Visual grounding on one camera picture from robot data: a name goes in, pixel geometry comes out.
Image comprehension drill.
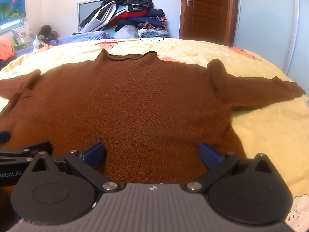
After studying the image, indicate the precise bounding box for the floral pillow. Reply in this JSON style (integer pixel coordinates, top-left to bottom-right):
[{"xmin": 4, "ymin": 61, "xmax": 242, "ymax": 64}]
[{"xmin": 12, "ymin": 23, "xmax": 37, "ymax": 47}]

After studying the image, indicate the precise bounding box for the blue quilted blanket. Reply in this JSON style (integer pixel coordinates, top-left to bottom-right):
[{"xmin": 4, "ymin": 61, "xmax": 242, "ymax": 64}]
[{"xmin": 49, "ymin": 30, "xmax": 117, "ymax": 45}]

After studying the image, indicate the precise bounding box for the white crumpled item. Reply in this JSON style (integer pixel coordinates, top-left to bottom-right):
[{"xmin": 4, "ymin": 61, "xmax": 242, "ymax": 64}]
[{"xmin": 32, "ymin": 34, "xmax": 49, "ymax": 52}]

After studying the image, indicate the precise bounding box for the pile of clothes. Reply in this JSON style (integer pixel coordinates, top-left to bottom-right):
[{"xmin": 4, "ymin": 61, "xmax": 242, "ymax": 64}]
[{"xmin": 79, "ymin": 0, "xmax": 172, "ymax": 39}]

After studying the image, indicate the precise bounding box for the lotus wall poster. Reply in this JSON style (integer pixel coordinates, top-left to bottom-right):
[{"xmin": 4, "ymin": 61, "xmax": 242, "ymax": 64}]
[{"xmin": 0, "ymin": 0, "xmax": 26, "ymax": 25}]

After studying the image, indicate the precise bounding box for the grey framed panel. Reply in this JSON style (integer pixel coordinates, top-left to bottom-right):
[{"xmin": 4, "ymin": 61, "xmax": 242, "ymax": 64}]
[{"xmin": 77, "ymin": 0, "xmax": 110, "ymax": 28}]

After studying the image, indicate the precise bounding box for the green plastic item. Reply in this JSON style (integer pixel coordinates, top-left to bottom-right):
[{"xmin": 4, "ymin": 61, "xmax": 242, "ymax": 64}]
[{"xmin": 13, "ymin": 37, "xmax": 26, "ymax": 50}]

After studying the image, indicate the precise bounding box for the brown wooden door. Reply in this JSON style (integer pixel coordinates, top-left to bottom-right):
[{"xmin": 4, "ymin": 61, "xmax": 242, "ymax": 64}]
[{"xmin": 179, "ymin": 0, "xmax": 240, "ymax": 47}]

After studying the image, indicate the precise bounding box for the yellow floral bed sheet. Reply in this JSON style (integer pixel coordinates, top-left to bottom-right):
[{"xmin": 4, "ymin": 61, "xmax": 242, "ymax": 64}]
[{"xmin": 0, "ymin": 37, "xmax": 309, "ymax": 232}]

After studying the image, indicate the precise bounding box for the brown knitted sweater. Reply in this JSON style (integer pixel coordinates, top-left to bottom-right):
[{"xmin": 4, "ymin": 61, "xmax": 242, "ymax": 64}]
[{"xmin": 0, "ymin": 49, "xmax": 306, "ymax": 189}]

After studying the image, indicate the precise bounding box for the orange cloth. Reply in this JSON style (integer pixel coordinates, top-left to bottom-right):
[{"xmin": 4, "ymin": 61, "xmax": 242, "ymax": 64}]
[{"xmin": 0, "ymin": 40, "xmax": 14, "ymax": 61}]

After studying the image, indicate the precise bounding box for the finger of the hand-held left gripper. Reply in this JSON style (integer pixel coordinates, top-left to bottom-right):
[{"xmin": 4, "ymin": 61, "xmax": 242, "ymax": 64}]
[
  {"xmin": 0, "ymin": 141, "xmax": 53, "ymax": 165},
  {"xmin": 0, "ymin": 131, "xmax": 11, "ymax": 146}
]

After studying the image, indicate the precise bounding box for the white wardrobe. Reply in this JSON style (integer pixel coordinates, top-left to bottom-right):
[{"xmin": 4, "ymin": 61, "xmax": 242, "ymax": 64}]
[{"xmin": 233, "ymin": 0, "xmax": 309, "ymax": 83}]

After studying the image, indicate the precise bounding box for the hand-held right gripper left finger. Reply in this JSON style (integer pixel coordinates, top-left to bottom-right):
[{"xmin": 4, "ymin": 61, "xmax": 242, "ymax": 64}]
[{"xmin": 31, "ymin": 142, "xmax": 121, "ymax": 194}]

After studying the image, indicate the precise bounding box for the dark plush toy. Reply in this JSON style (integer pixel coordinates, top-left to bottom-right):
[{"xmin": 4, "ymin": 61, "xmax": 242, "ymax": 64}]
[{"xmin": 39, "ymin": 25, "xmax": 59, "ymax": 42}]

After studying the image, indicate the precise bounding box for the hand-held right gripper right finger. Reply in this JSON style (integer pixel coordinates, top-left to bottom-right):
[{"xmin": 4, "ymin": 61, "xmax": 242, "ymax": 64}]
[{"xmin": 186, "ymin": 143, "xmax": 278, "ymax": 194}]

